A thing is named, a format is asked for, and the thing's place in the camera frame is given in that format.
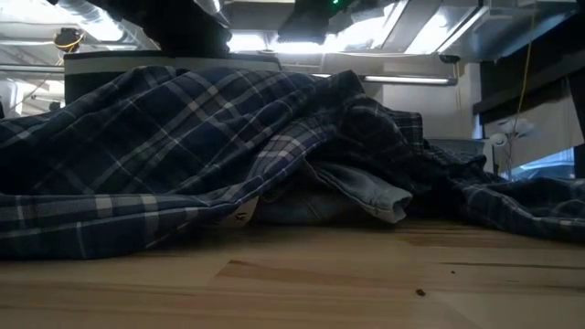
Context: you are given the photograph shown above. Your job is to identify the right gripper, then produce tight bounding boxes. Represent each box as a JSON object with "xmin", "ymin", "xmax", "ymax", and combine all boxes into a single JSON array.
[{"xmin": 277, "ymin": 0, "xmax": 362, "ymax": 46}]

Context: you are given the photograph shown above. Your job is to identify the light blue denim jeans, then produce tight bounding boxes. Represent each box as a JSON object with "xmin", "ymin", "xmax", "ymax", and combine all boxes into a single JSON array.
[{"xmin": 253, "ymin": 159, "xmax": 414, "ymax": 226}]

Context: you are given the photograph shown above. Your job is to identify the white handwritten paper tag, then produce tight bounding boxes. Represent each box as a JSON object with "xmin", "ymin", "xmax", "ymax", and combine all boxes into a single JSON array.
[{"xmin": 218, "ymin": 196, "xmax": 261, "ymax": 228}]

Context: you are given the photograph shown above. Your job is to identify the blue plaid flannel shirt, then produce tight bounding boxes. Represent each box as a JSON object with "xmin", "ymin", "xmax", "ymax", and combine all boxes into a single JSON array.
[{"xmin": 0, "ymin": 65, "xmax": 585, "ymax": 260}]

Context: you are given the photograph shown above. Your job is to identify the ceiling light tube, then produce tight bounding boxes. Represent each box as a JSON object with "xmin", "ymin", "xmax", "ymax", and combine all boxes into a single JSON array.
[{"xmin": 313, "ymin": 73, "xmax": 459, "ymax": 87}]

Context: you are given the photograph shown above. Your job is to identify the navy white striped fabric bin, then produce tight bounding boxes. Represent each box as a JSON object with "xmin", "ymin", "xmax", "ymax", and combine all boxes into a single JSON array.
[{"xmin": 63, "ymin": 49, "xmax": 283, "ymax": 107}]

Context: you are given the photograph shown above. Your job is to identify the grey white office chair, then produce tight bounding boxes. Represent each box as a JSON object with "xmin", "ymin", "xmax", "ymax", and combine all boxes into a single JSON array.
[{"xmin": 422, "ymin": 136, "xmax": 498, "ymax": 177}]

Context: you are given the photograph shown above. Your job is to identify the white floor lamp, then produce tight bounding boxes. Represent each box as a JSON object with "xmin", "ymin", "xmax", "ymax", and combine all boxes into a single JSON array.
[{"xmin": 484, "ymin": 117, "xmax": 537, "ymax": 180}]

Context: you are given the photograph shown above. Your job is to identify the yellow cable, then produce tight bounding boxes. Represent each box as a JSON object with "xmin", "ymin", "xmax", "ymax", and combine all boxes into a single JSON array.
[{"xmin": 514, "ymin": 0, "xmax": 538, "ymax": 133}]

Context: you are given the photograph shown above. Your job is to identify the black yellow cable reel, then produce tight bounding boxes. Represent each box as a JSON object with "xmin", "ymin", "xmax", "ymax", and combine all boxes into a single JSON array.
[{"xmin": 52, "ymin": 27, "xmax": 86, "ymax": 52}]

